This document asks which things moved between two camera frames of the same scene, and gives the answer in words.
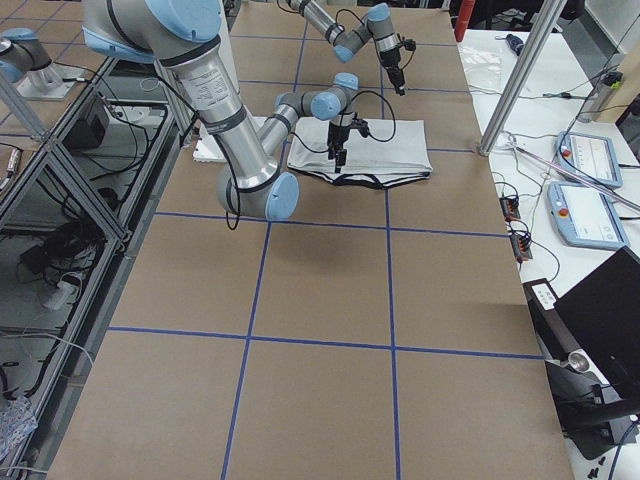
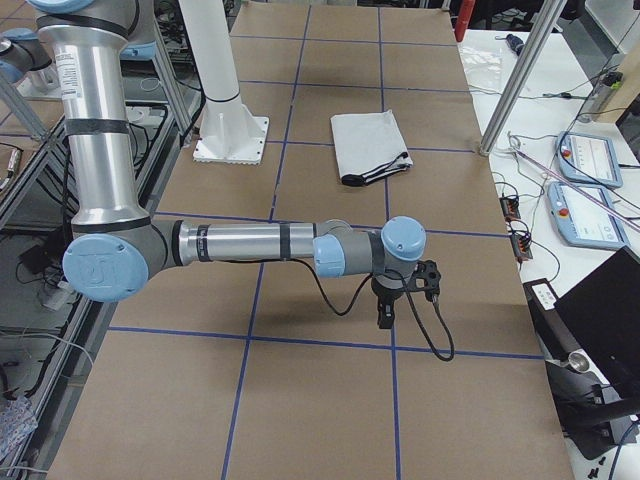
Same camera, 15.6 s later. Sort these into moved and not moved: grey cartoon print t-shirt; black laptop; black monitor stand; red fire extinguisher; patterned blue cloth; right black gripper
Moved: right black gripper; grey cartoon print t-shirt
Not moved: black laptop; patterned blue cloth; black monitor stand; red fire extinguisher
